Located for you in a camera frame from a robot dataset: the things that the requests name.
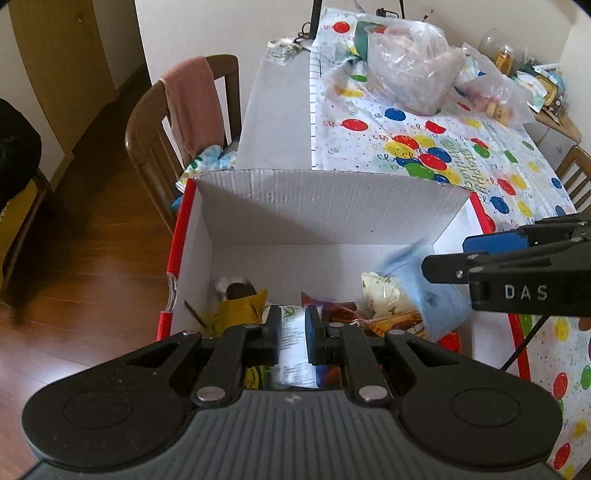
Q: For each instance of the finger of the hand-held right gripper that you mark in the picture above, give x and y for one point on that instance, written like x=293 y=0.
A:
x=496 y=242
x=448 y=270

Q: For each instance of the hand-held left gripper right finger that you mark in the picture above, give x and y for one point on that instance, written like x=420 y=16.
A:
x=315 y=339

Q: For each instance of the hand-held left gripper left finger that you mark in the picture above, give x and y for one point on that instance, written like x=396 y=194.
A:
x=273 y=337

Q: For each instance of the silver green snack packet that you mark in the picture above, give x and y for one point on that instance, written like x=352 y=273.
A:
x=293 y=341

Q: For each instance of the yellow snack packet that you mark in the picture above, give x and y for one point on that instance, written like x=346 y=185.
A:
x=238 y=311

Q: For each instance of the green snack bar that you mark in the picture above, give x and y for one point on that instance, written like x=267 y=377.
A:
x=258 y=378

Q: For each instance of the dark round snack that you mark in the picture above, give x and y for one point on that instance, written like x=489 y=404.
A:
x=238 y=290

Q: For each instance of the cream snack packet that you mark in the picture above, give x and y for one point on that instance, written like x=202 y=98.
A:
x=385 y=295

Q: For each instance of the brown snack packet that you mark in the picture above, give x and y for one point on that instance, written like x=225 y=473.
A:
x=397 y=325

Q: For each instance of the red cardboard box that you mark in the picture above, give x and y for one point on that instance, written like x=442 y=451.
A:
x=300 y=221

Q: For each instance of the wooden chair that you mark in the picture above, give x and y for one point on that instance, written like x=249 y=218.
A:
x=577 y=170
x=147 y=120

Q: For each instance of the wooden cabinet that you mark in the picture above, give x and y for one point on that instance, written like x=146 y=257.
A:
x=561 y=129

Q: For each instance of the balloon printed tablecloth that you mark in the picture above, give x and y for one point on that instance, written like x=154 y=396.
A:
x=415 y=134

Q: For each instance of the clear plastic bag of biscuits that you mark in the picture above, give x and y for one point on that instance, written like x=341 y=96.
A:
x=494 y=92

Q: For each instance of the yellow tin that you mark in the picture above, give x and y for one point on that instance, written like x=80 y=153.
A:
x=549 y=90

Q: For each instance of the amber liquid bottle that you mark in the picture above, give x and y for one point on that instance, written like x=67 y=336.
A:
x=505 y=60

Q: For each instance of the floral chair cushion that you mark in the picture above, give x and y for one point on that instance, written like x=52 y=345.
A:
x=212 y=157

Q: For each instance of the large clear plastic bag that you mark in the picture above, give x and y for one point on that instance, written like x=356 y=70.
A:
x=406 y=69

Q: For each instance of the glass jar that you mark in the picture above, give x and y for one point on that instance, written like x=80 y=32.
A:
x=491 y=41

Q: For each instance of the pink towel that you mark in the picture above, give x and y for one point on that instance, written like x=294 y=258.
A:
x=189 y=106

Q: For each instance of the silver desk lamp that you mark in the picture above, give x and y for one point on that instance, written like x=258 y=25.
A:
x=316 y=18

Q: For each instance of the wooden door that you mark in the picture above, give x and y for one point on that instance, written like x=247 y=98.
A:
x=55 y=55

